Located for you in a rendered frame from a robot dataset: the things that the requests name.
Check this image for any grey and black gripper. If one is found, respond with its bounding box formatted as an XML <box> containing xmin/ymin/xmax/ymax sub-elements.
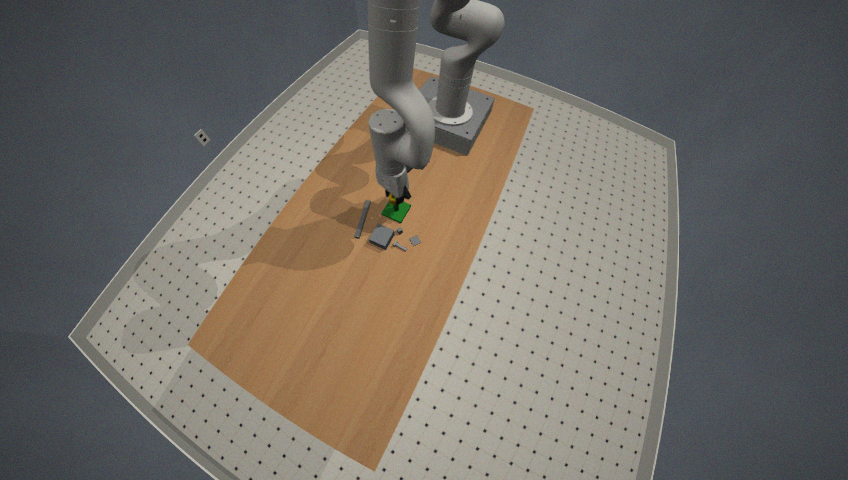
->
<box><xmin>375</xmin><ymin>167</ymin><xmax>411</xmax><ymax>205</ymax></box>

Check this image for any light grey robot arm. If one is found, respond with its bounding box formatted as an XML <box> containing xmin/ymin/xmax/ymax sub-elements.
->
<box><xmin>368</xmin><ymin>0</ymin><xmax>504</xmax><ymax>175</ymax></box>

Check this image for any green flat plate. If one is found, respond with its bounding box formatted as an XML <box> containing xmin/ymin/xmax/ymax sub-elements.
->
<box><xmin>381</xmin><ymin>202</ymin><xmax>411</xmax><ymax>223</ymax></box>

